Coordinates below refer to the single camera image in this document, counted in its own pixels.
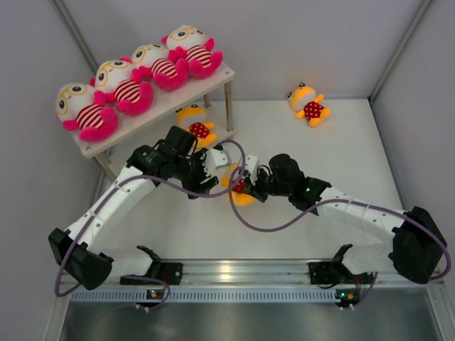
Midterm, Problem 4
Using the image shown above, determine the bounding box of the yellow plush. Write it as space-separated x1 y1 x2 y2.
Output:
221 163 255 207
287 82 331 128
176 104 218 148

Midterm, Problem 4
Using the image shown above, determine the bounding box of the pink panda plush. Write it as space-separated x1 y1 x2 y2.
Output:
90 60 154 117
55 82 119 142
130 44 189 92

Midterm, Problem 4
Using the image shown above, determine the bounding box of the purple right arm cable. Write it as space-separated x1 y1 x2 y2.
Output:
227 161 451 313

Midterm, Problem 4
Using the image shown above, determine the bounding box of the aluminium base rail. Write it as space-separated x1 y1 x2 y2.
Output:
106 258 445 285

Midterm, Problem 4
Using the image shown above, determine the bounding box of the white two-tier shelf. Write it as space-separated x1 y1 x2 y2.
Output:
72 63 235 182

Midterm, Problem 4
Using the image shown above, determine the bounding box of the yellow plush back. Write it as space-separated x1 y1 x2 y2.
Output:
287 82 331 128

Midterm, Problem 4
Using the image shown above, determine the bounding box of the pink panda plush face-down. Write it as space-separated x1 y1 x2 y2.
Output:
161 25 223 80

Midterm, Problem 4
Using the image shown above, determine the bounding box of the left corner metal profile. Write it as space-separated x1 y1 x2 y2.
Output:
49 0 99 77

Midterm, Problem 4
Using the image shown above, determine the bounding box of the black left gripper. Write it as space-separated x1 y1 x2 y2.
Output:
172 148 218 200

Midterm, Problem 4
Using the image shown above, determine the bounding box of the grey slotted cable duct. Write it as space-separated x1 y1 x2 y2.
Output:
70 287 344 303

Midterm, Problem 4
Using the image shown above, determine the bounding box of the corner metal profile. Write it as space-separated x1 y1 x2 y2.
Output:
49 0 99 77
368 0 435 104

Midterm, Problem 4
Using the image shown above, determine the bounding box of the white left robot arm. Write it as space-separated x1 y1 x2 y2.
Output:
48 126 230 290

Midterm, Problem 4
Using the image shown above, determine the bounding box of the yellow plush front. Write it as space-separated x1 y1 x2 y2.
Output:
221 163 255 207

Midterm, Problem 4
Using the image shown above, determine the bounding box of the right corner metal profile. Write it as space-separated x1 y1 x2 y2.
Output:
368 0 435 104

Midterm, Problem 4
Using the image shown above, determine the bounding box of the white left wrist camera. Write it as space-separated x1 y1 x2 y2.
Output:
203 148 232 176

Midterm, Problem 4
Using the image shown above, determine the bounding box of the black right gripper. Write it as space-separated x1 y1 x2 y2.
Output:
242 168 292 202

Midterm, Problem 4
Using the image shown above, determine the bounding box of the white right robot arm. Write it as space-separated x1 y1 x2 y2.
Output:
242 153 447 284

